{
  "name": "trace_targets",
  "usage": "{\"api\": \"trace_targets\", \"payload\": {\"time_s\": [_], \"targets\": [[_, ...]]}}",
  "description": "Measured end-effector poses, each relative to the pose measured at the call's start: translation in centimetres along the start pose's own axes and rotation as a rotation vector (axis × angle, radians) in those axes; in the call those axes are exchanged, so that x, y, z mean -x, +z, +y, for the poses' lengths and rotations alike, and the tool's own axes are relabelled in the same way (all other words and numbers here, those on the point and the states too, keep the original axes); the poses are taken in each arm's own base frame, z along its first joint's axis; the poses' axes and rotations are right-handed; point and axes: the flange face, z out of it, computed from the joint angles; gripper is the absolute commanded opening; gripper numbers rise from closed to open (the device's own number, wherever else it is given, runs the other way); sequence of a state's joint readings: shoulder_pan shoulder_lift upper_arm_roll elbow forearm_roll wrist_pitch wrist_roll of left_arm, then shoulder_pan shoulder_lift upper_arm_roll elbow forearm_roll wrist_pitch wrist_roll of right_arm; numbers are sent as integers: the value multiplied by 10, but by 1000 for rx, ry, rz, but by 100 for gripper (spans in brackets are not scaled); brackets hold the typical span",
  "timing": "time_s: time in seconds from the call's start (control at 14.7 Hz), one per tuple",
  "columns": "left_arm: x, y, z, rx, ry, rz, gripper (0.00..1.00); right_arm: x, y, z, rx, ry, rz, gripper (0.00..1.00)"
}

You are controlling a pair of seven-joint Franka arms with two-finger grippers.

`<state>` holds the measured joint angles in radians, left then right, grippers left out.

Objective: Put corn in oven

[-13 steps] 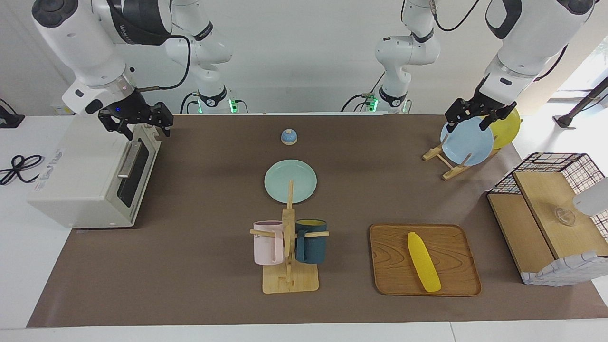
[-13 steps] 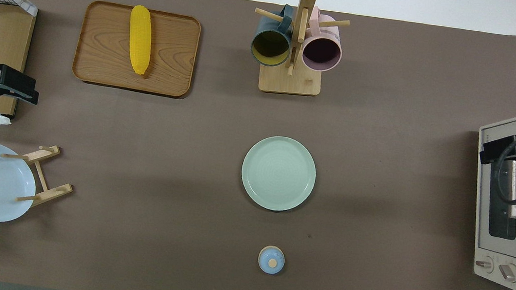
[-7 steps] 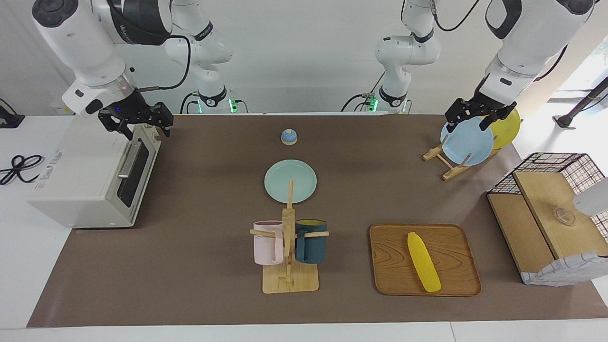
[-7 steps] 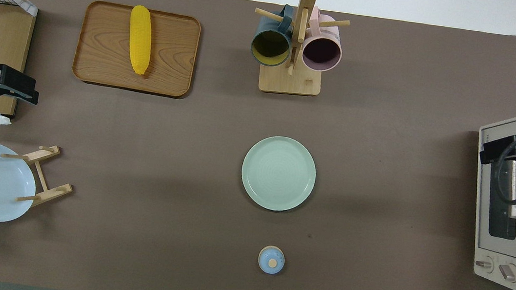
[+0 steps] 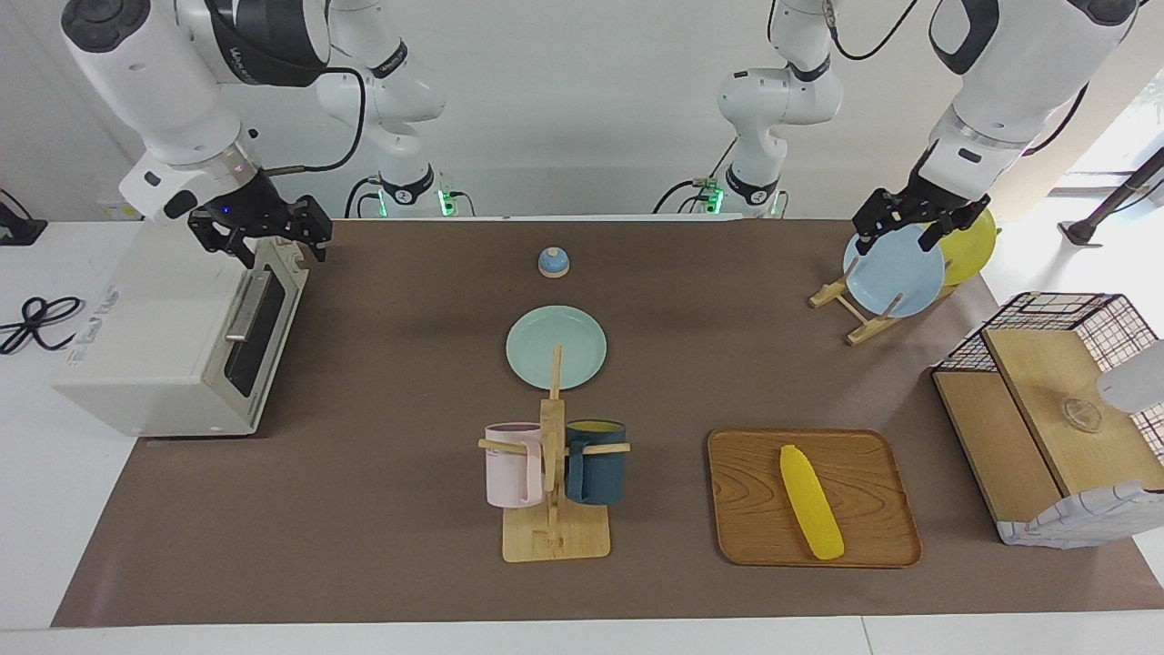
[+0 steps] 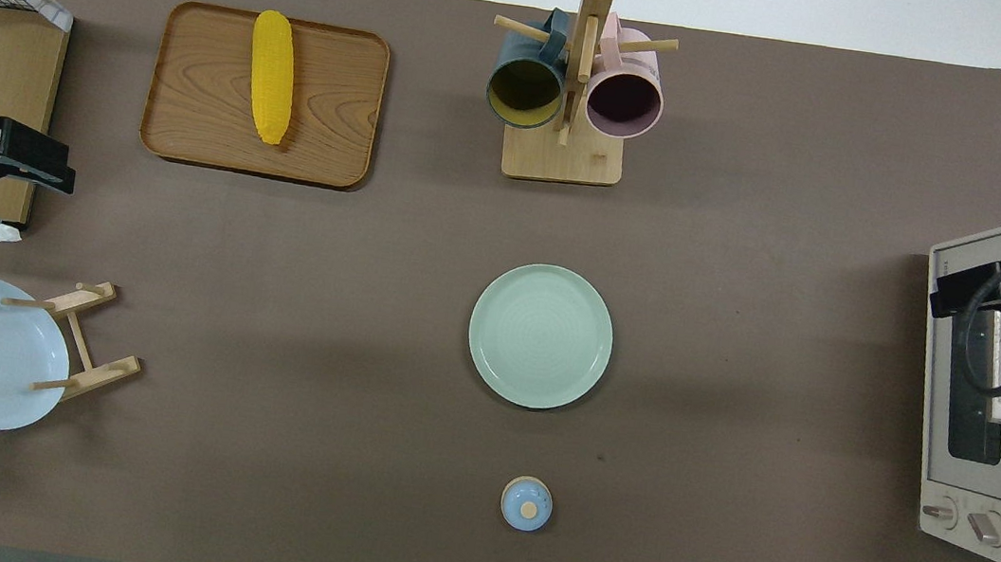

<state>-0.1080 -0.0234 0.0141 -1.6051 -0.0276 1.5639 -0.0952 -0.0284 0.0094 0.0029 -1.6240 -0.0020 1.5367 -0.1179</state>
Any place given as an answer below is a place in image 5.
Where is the black left base cable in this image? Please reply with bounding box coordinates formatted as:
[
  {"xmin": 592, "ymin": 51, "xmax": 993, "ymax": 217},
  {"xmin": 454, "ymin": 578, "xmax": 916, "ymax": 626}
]
[{"xmin": 653, "ymin": 136, "xmax": 739, "ymax": 216}]

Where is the coiled black power cord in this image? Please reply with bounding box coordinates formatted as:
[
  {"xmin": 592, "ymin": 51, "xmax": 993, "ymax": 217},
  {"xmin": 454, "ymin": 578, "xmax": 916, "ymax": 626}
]
[{"xmin": 0, "ymin": 296, "xmax": 87, "ymax": 356}]

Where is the yellow corn cob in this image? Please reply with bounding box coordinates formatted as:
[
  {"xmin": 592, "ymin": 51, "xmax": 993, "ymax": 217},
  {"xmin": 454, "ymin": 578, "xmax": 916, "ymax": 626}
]
[{"xmin": 779, "ymin": 444, "xmax": 846, "ymax": 561}]

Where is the black stand leg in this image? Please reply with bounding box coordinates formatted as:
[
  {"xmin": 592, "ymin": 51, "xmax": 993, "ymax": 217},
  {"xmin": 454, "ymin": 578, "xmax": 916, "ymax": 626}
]
[{"xmin": 1059, "ymin": 146, "xmax": 1164, "ymax": 247}]

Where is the white toaster oven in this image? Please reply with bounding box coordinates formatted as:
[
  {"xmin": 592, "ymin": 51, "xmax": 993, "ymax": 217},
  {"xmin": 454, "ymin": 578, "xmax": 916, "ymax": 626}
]
[{"xmin": 52, "ymin": 218, "xmax": 311, "ymax": 438}]

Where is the mint green plate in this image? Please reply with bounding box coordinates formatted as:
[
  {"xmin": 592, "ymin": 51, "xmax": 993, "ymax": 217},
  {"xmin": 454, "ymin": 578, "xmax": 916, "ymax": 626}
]
[{"xmin": 506, "ymin": 305, "xmax": 607, "ymax": 390}]

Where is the black desk clamp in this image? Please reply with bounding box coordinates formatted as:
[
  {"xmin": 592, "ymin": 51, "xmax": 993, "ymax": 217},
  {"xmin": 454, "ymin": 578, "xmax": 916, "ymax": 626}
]
[{"xmin": 0, "ymin": 188, "xmax": 48, "ymax": 247}]

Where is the black right base cable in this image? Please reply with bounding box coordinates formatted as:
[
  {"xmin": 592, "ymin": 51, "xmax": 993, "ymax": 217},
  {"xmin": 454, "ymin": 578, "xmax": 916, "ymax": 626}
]
[{"xmin": 344, "ymin": 176, "xmax": 383, "ymax": 219}]

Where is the dark blue mug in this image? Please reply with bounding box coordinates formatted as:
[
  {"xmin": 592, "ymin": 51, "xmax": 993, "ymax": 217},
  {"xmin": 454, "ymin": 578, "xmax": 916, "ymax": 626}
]
[{"xmin": 564, "ymin": 419, "xmax": 628, "ymax": 507}]

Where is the toaster oven glass door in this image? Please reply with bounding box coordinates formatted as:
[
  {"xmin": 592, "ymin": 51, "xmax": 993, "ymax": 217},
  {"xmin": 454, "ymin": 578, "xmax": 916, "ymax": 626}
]
[{"xmin": 205, "ymin": 238, "xmax": 311, "ymax": 430}]

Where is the pink mug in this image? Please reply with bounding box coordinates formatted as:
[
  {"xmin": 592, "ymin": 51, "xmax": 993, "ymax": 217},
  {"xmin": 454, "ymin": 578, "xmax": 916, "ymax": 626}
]
[{"xmin": 484, "ymin": 422, "xmax": 546, "ymax": 509}]

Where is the wooden plate rack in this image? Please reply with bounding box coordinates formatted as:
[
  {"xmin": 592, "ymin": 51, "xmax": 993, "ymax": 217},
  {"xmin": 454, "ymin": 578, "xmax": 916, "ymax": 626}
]
[{"xmin": 809, "ymin": 259, "xmax": 960, "ymax": 348}]

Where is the wooden serving tray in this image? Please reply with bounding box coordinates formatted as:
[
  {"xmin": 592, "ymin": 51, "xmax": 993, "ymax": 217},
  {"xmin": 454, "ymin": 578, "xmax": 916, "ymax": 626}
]
[{"xmin": 707, "ymin": 428, "xmax": 923, "ymax": 569}]

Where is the brown table mat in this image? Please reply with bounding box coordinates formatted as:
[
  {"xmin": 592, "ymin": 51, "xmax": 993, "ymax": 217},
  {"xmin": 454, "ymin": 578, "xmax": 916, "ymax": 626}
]
[{"xmin": 52, "ymin": 218, "xmax": 1164, "ymax": 629}]

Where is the wooden mug rack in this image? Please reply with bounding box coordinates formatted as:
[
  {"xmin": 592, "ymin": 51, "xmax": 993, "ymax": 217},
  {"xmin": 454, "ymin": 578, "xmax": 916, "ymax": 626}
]
[{"xmin": 478, "ymin": 344, "xmax": 631, "ymax": 563}]

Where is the light blue plate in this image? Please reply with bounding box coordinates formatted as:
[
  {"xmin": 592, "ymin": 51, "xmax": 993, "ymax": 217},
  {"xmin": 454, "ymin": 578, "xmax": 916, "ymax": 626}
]
[{"xmin": 842, "ymin": 224, "xmax": 947, "ymax": 319}]

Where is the yellow plate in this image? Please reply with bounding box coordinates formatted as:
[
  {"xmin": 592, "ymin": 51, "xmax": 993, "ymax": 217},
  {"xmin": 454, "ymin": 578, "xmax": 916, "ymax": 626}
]
[{"xmin": 937, "ymin": 207, "xmax": 998, "ymax": 287}]

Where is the white checkered cloth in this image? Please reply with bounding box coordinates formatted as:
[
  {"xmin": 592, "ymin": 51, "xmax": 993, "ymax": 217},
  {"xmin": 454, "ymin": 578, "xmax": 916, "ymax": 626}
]
[{"xmin": 997, "ymin": 480, "xmax": 1164, "ymax": 549}]

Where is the black base cable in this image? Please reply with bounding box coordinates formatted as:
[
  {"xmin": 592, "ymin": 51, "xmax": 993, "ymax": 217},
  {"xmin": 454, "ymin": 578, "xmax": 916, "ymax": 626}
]
[
  {"xmin": 344, "ymin": 176, "xmax": 383, "ymax": 219},
  {"xmin": 653, "ymin": 136, "xmax": 739, "ymax": 216}
]

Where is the wooden shelf with wire basket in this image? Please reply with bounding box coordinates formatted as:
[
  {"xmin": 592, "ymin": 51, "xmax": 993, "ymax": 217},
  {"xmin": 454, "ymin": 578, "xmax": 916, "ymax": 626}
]
[{"xmin": 931, "ymin": 292, "xmax": 1164, "ymax": 549}]

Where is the small clear glass cup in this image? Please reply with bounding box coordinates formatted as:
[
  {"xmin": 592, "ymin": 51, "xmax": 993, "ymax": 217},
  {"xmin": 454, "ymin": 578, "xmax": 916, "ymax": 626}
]
[{"xmin": 1060, "ymin": 397, "xmax": 1103, "ymax": 434}]

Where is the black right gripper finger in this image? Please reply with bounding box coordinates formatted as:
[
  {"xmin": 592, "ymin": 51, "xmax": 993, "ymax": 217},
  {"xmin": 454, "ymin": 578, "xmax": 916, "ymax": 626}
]
[
  {"xmin": 188, "ymin": 215, "xmax": 260, "ymax": 270},
  {"xmin": 294, "ymin": 195, "xmax": 334, "ymax": 266}
]

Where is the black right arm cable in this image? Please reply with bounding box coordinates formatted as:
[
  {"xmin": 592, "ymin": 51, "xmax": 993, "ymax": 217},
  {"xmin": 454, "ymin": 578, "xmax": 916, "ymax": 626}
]
[{"xmin": 259, "ymin": 66, "xmax": 366, "ymax": 176}]

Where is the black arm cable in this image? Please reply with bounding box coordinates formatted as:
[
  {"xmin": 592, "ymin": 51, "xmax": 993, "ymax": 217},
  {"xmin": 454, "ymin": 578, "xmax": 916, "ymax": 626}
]
[
  {"xmin": 823, "ymin": 0, "xmax": 1092, "ymax": 157},
  {"xmin": 259, "ymin": 66, "xmax": 366, "ymax": 176}
]

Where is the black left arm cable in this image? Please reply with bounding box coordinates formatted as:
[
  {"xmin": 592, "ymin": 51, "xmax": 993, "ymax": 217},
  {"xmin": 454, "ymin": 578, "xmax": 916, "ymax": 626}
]
[{"xmin": 823, "ymin": 0, "xmax": 1092, "ymax": 157}]

